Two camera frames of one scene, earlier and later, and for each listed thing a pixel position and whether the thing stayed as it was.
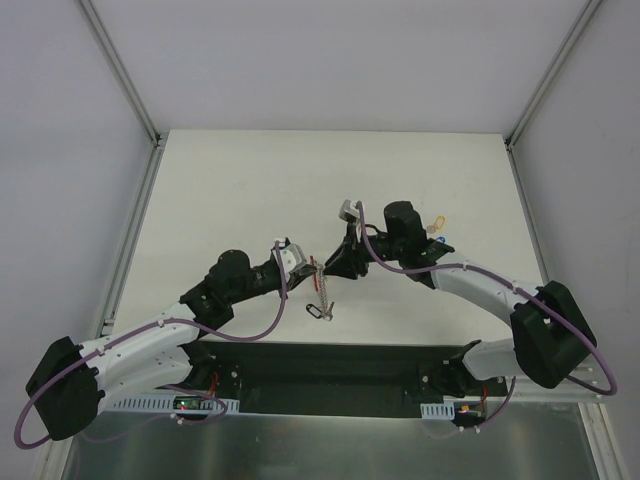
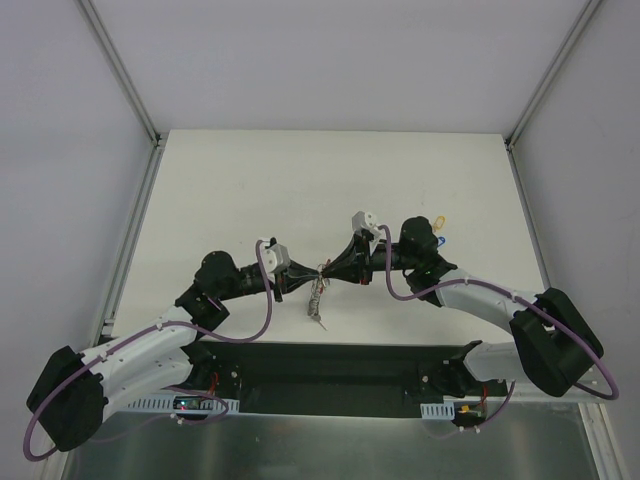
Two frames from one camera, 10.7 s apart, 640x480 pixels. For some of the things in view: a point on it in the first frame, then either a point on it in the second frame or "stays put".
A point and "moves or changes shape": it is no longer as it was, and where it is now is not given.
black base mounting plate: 334,380 stays put
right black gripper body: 353,257 stays put
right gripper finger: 346,267 stays put
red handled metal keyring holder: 325,311 moves or changes shape
